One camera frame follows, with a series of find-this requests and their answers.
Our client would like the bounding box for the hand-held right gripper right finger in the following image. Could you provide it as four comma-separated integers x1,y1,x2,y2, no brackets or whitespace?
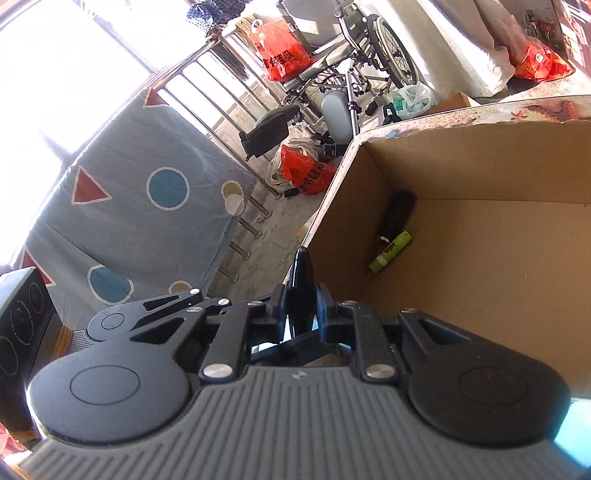
316,284,467,384

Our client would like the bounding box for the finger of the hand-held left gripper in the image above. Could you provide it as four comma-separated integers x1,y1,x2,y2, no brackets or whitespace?
131,287,232,319

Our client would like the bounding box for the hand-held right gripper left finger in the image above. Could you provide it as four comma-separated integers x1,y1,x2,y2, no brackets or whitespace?
129,284,289,384

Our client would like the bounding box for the black electrical tape roll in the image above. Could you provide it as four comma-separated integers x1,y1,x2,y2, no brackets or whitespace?
287,247,319,344

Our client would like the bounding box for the green and yellow tube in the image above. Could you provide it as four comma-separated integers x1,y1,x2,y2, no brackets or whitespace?
368,231,413,274

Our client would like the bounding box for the black flashlight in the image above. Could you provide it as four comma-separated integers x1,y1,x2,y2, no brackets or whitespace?
376,190,419,245

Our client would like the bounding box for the brown cardboard box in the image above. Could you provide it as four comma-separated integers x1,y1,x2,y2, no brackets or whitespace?
300,95,591,402

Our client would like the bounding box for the grey printed blanket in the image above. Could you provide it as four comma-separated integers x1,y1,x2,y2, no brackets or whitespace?
14,90,257,319

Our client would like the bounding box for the red plastic bag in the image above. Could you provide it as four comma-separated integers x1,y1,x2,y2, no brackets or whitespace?
252,18,315,83
281,144,338,195

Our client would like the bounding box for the black seat cushion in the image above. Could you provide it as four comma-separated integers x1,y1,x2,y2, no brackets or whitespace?
238,104,301,161

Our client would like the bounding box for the grey wheelchair leg pad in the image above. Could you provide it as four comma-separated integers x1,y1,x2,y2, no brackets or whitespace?
321,90,354,144

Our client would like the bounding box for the white and green plastic bag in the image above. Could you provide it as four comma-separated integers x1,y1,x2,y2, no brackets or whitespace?
385,83,437,118

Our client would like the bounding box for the metal railing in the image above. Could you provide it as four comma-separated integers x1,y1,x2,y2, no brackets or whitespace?
148,32,287,282

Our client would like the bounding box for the brown cardboard piece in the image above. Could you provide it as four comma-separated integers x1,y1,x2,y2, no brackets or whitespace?
429,91,483,116

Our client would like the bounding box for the blue checked hanging cloth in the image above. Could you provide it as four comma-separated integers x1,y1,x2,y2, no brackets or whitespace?
185,0,252,33

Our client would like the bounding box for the folding wheelchair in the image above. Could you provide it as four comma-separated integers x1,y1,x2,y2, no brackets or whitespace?
277,0,419,144

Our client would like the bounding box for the white curtain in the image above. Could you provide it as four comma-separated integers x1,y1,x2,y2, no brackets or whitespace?
392,0,515,97

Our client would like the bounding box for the red snack bag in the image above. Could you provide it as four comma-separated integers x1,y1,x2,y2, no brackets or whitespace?
512,39,575,84

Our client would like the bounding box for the pink plastic bag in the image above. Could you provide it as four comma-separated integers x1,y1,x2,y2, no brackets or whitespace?
480,0,532,51

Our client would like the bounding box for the orange appliance carton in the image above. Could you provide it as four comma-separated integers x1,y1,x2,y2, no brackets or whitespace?
551,0,591,65

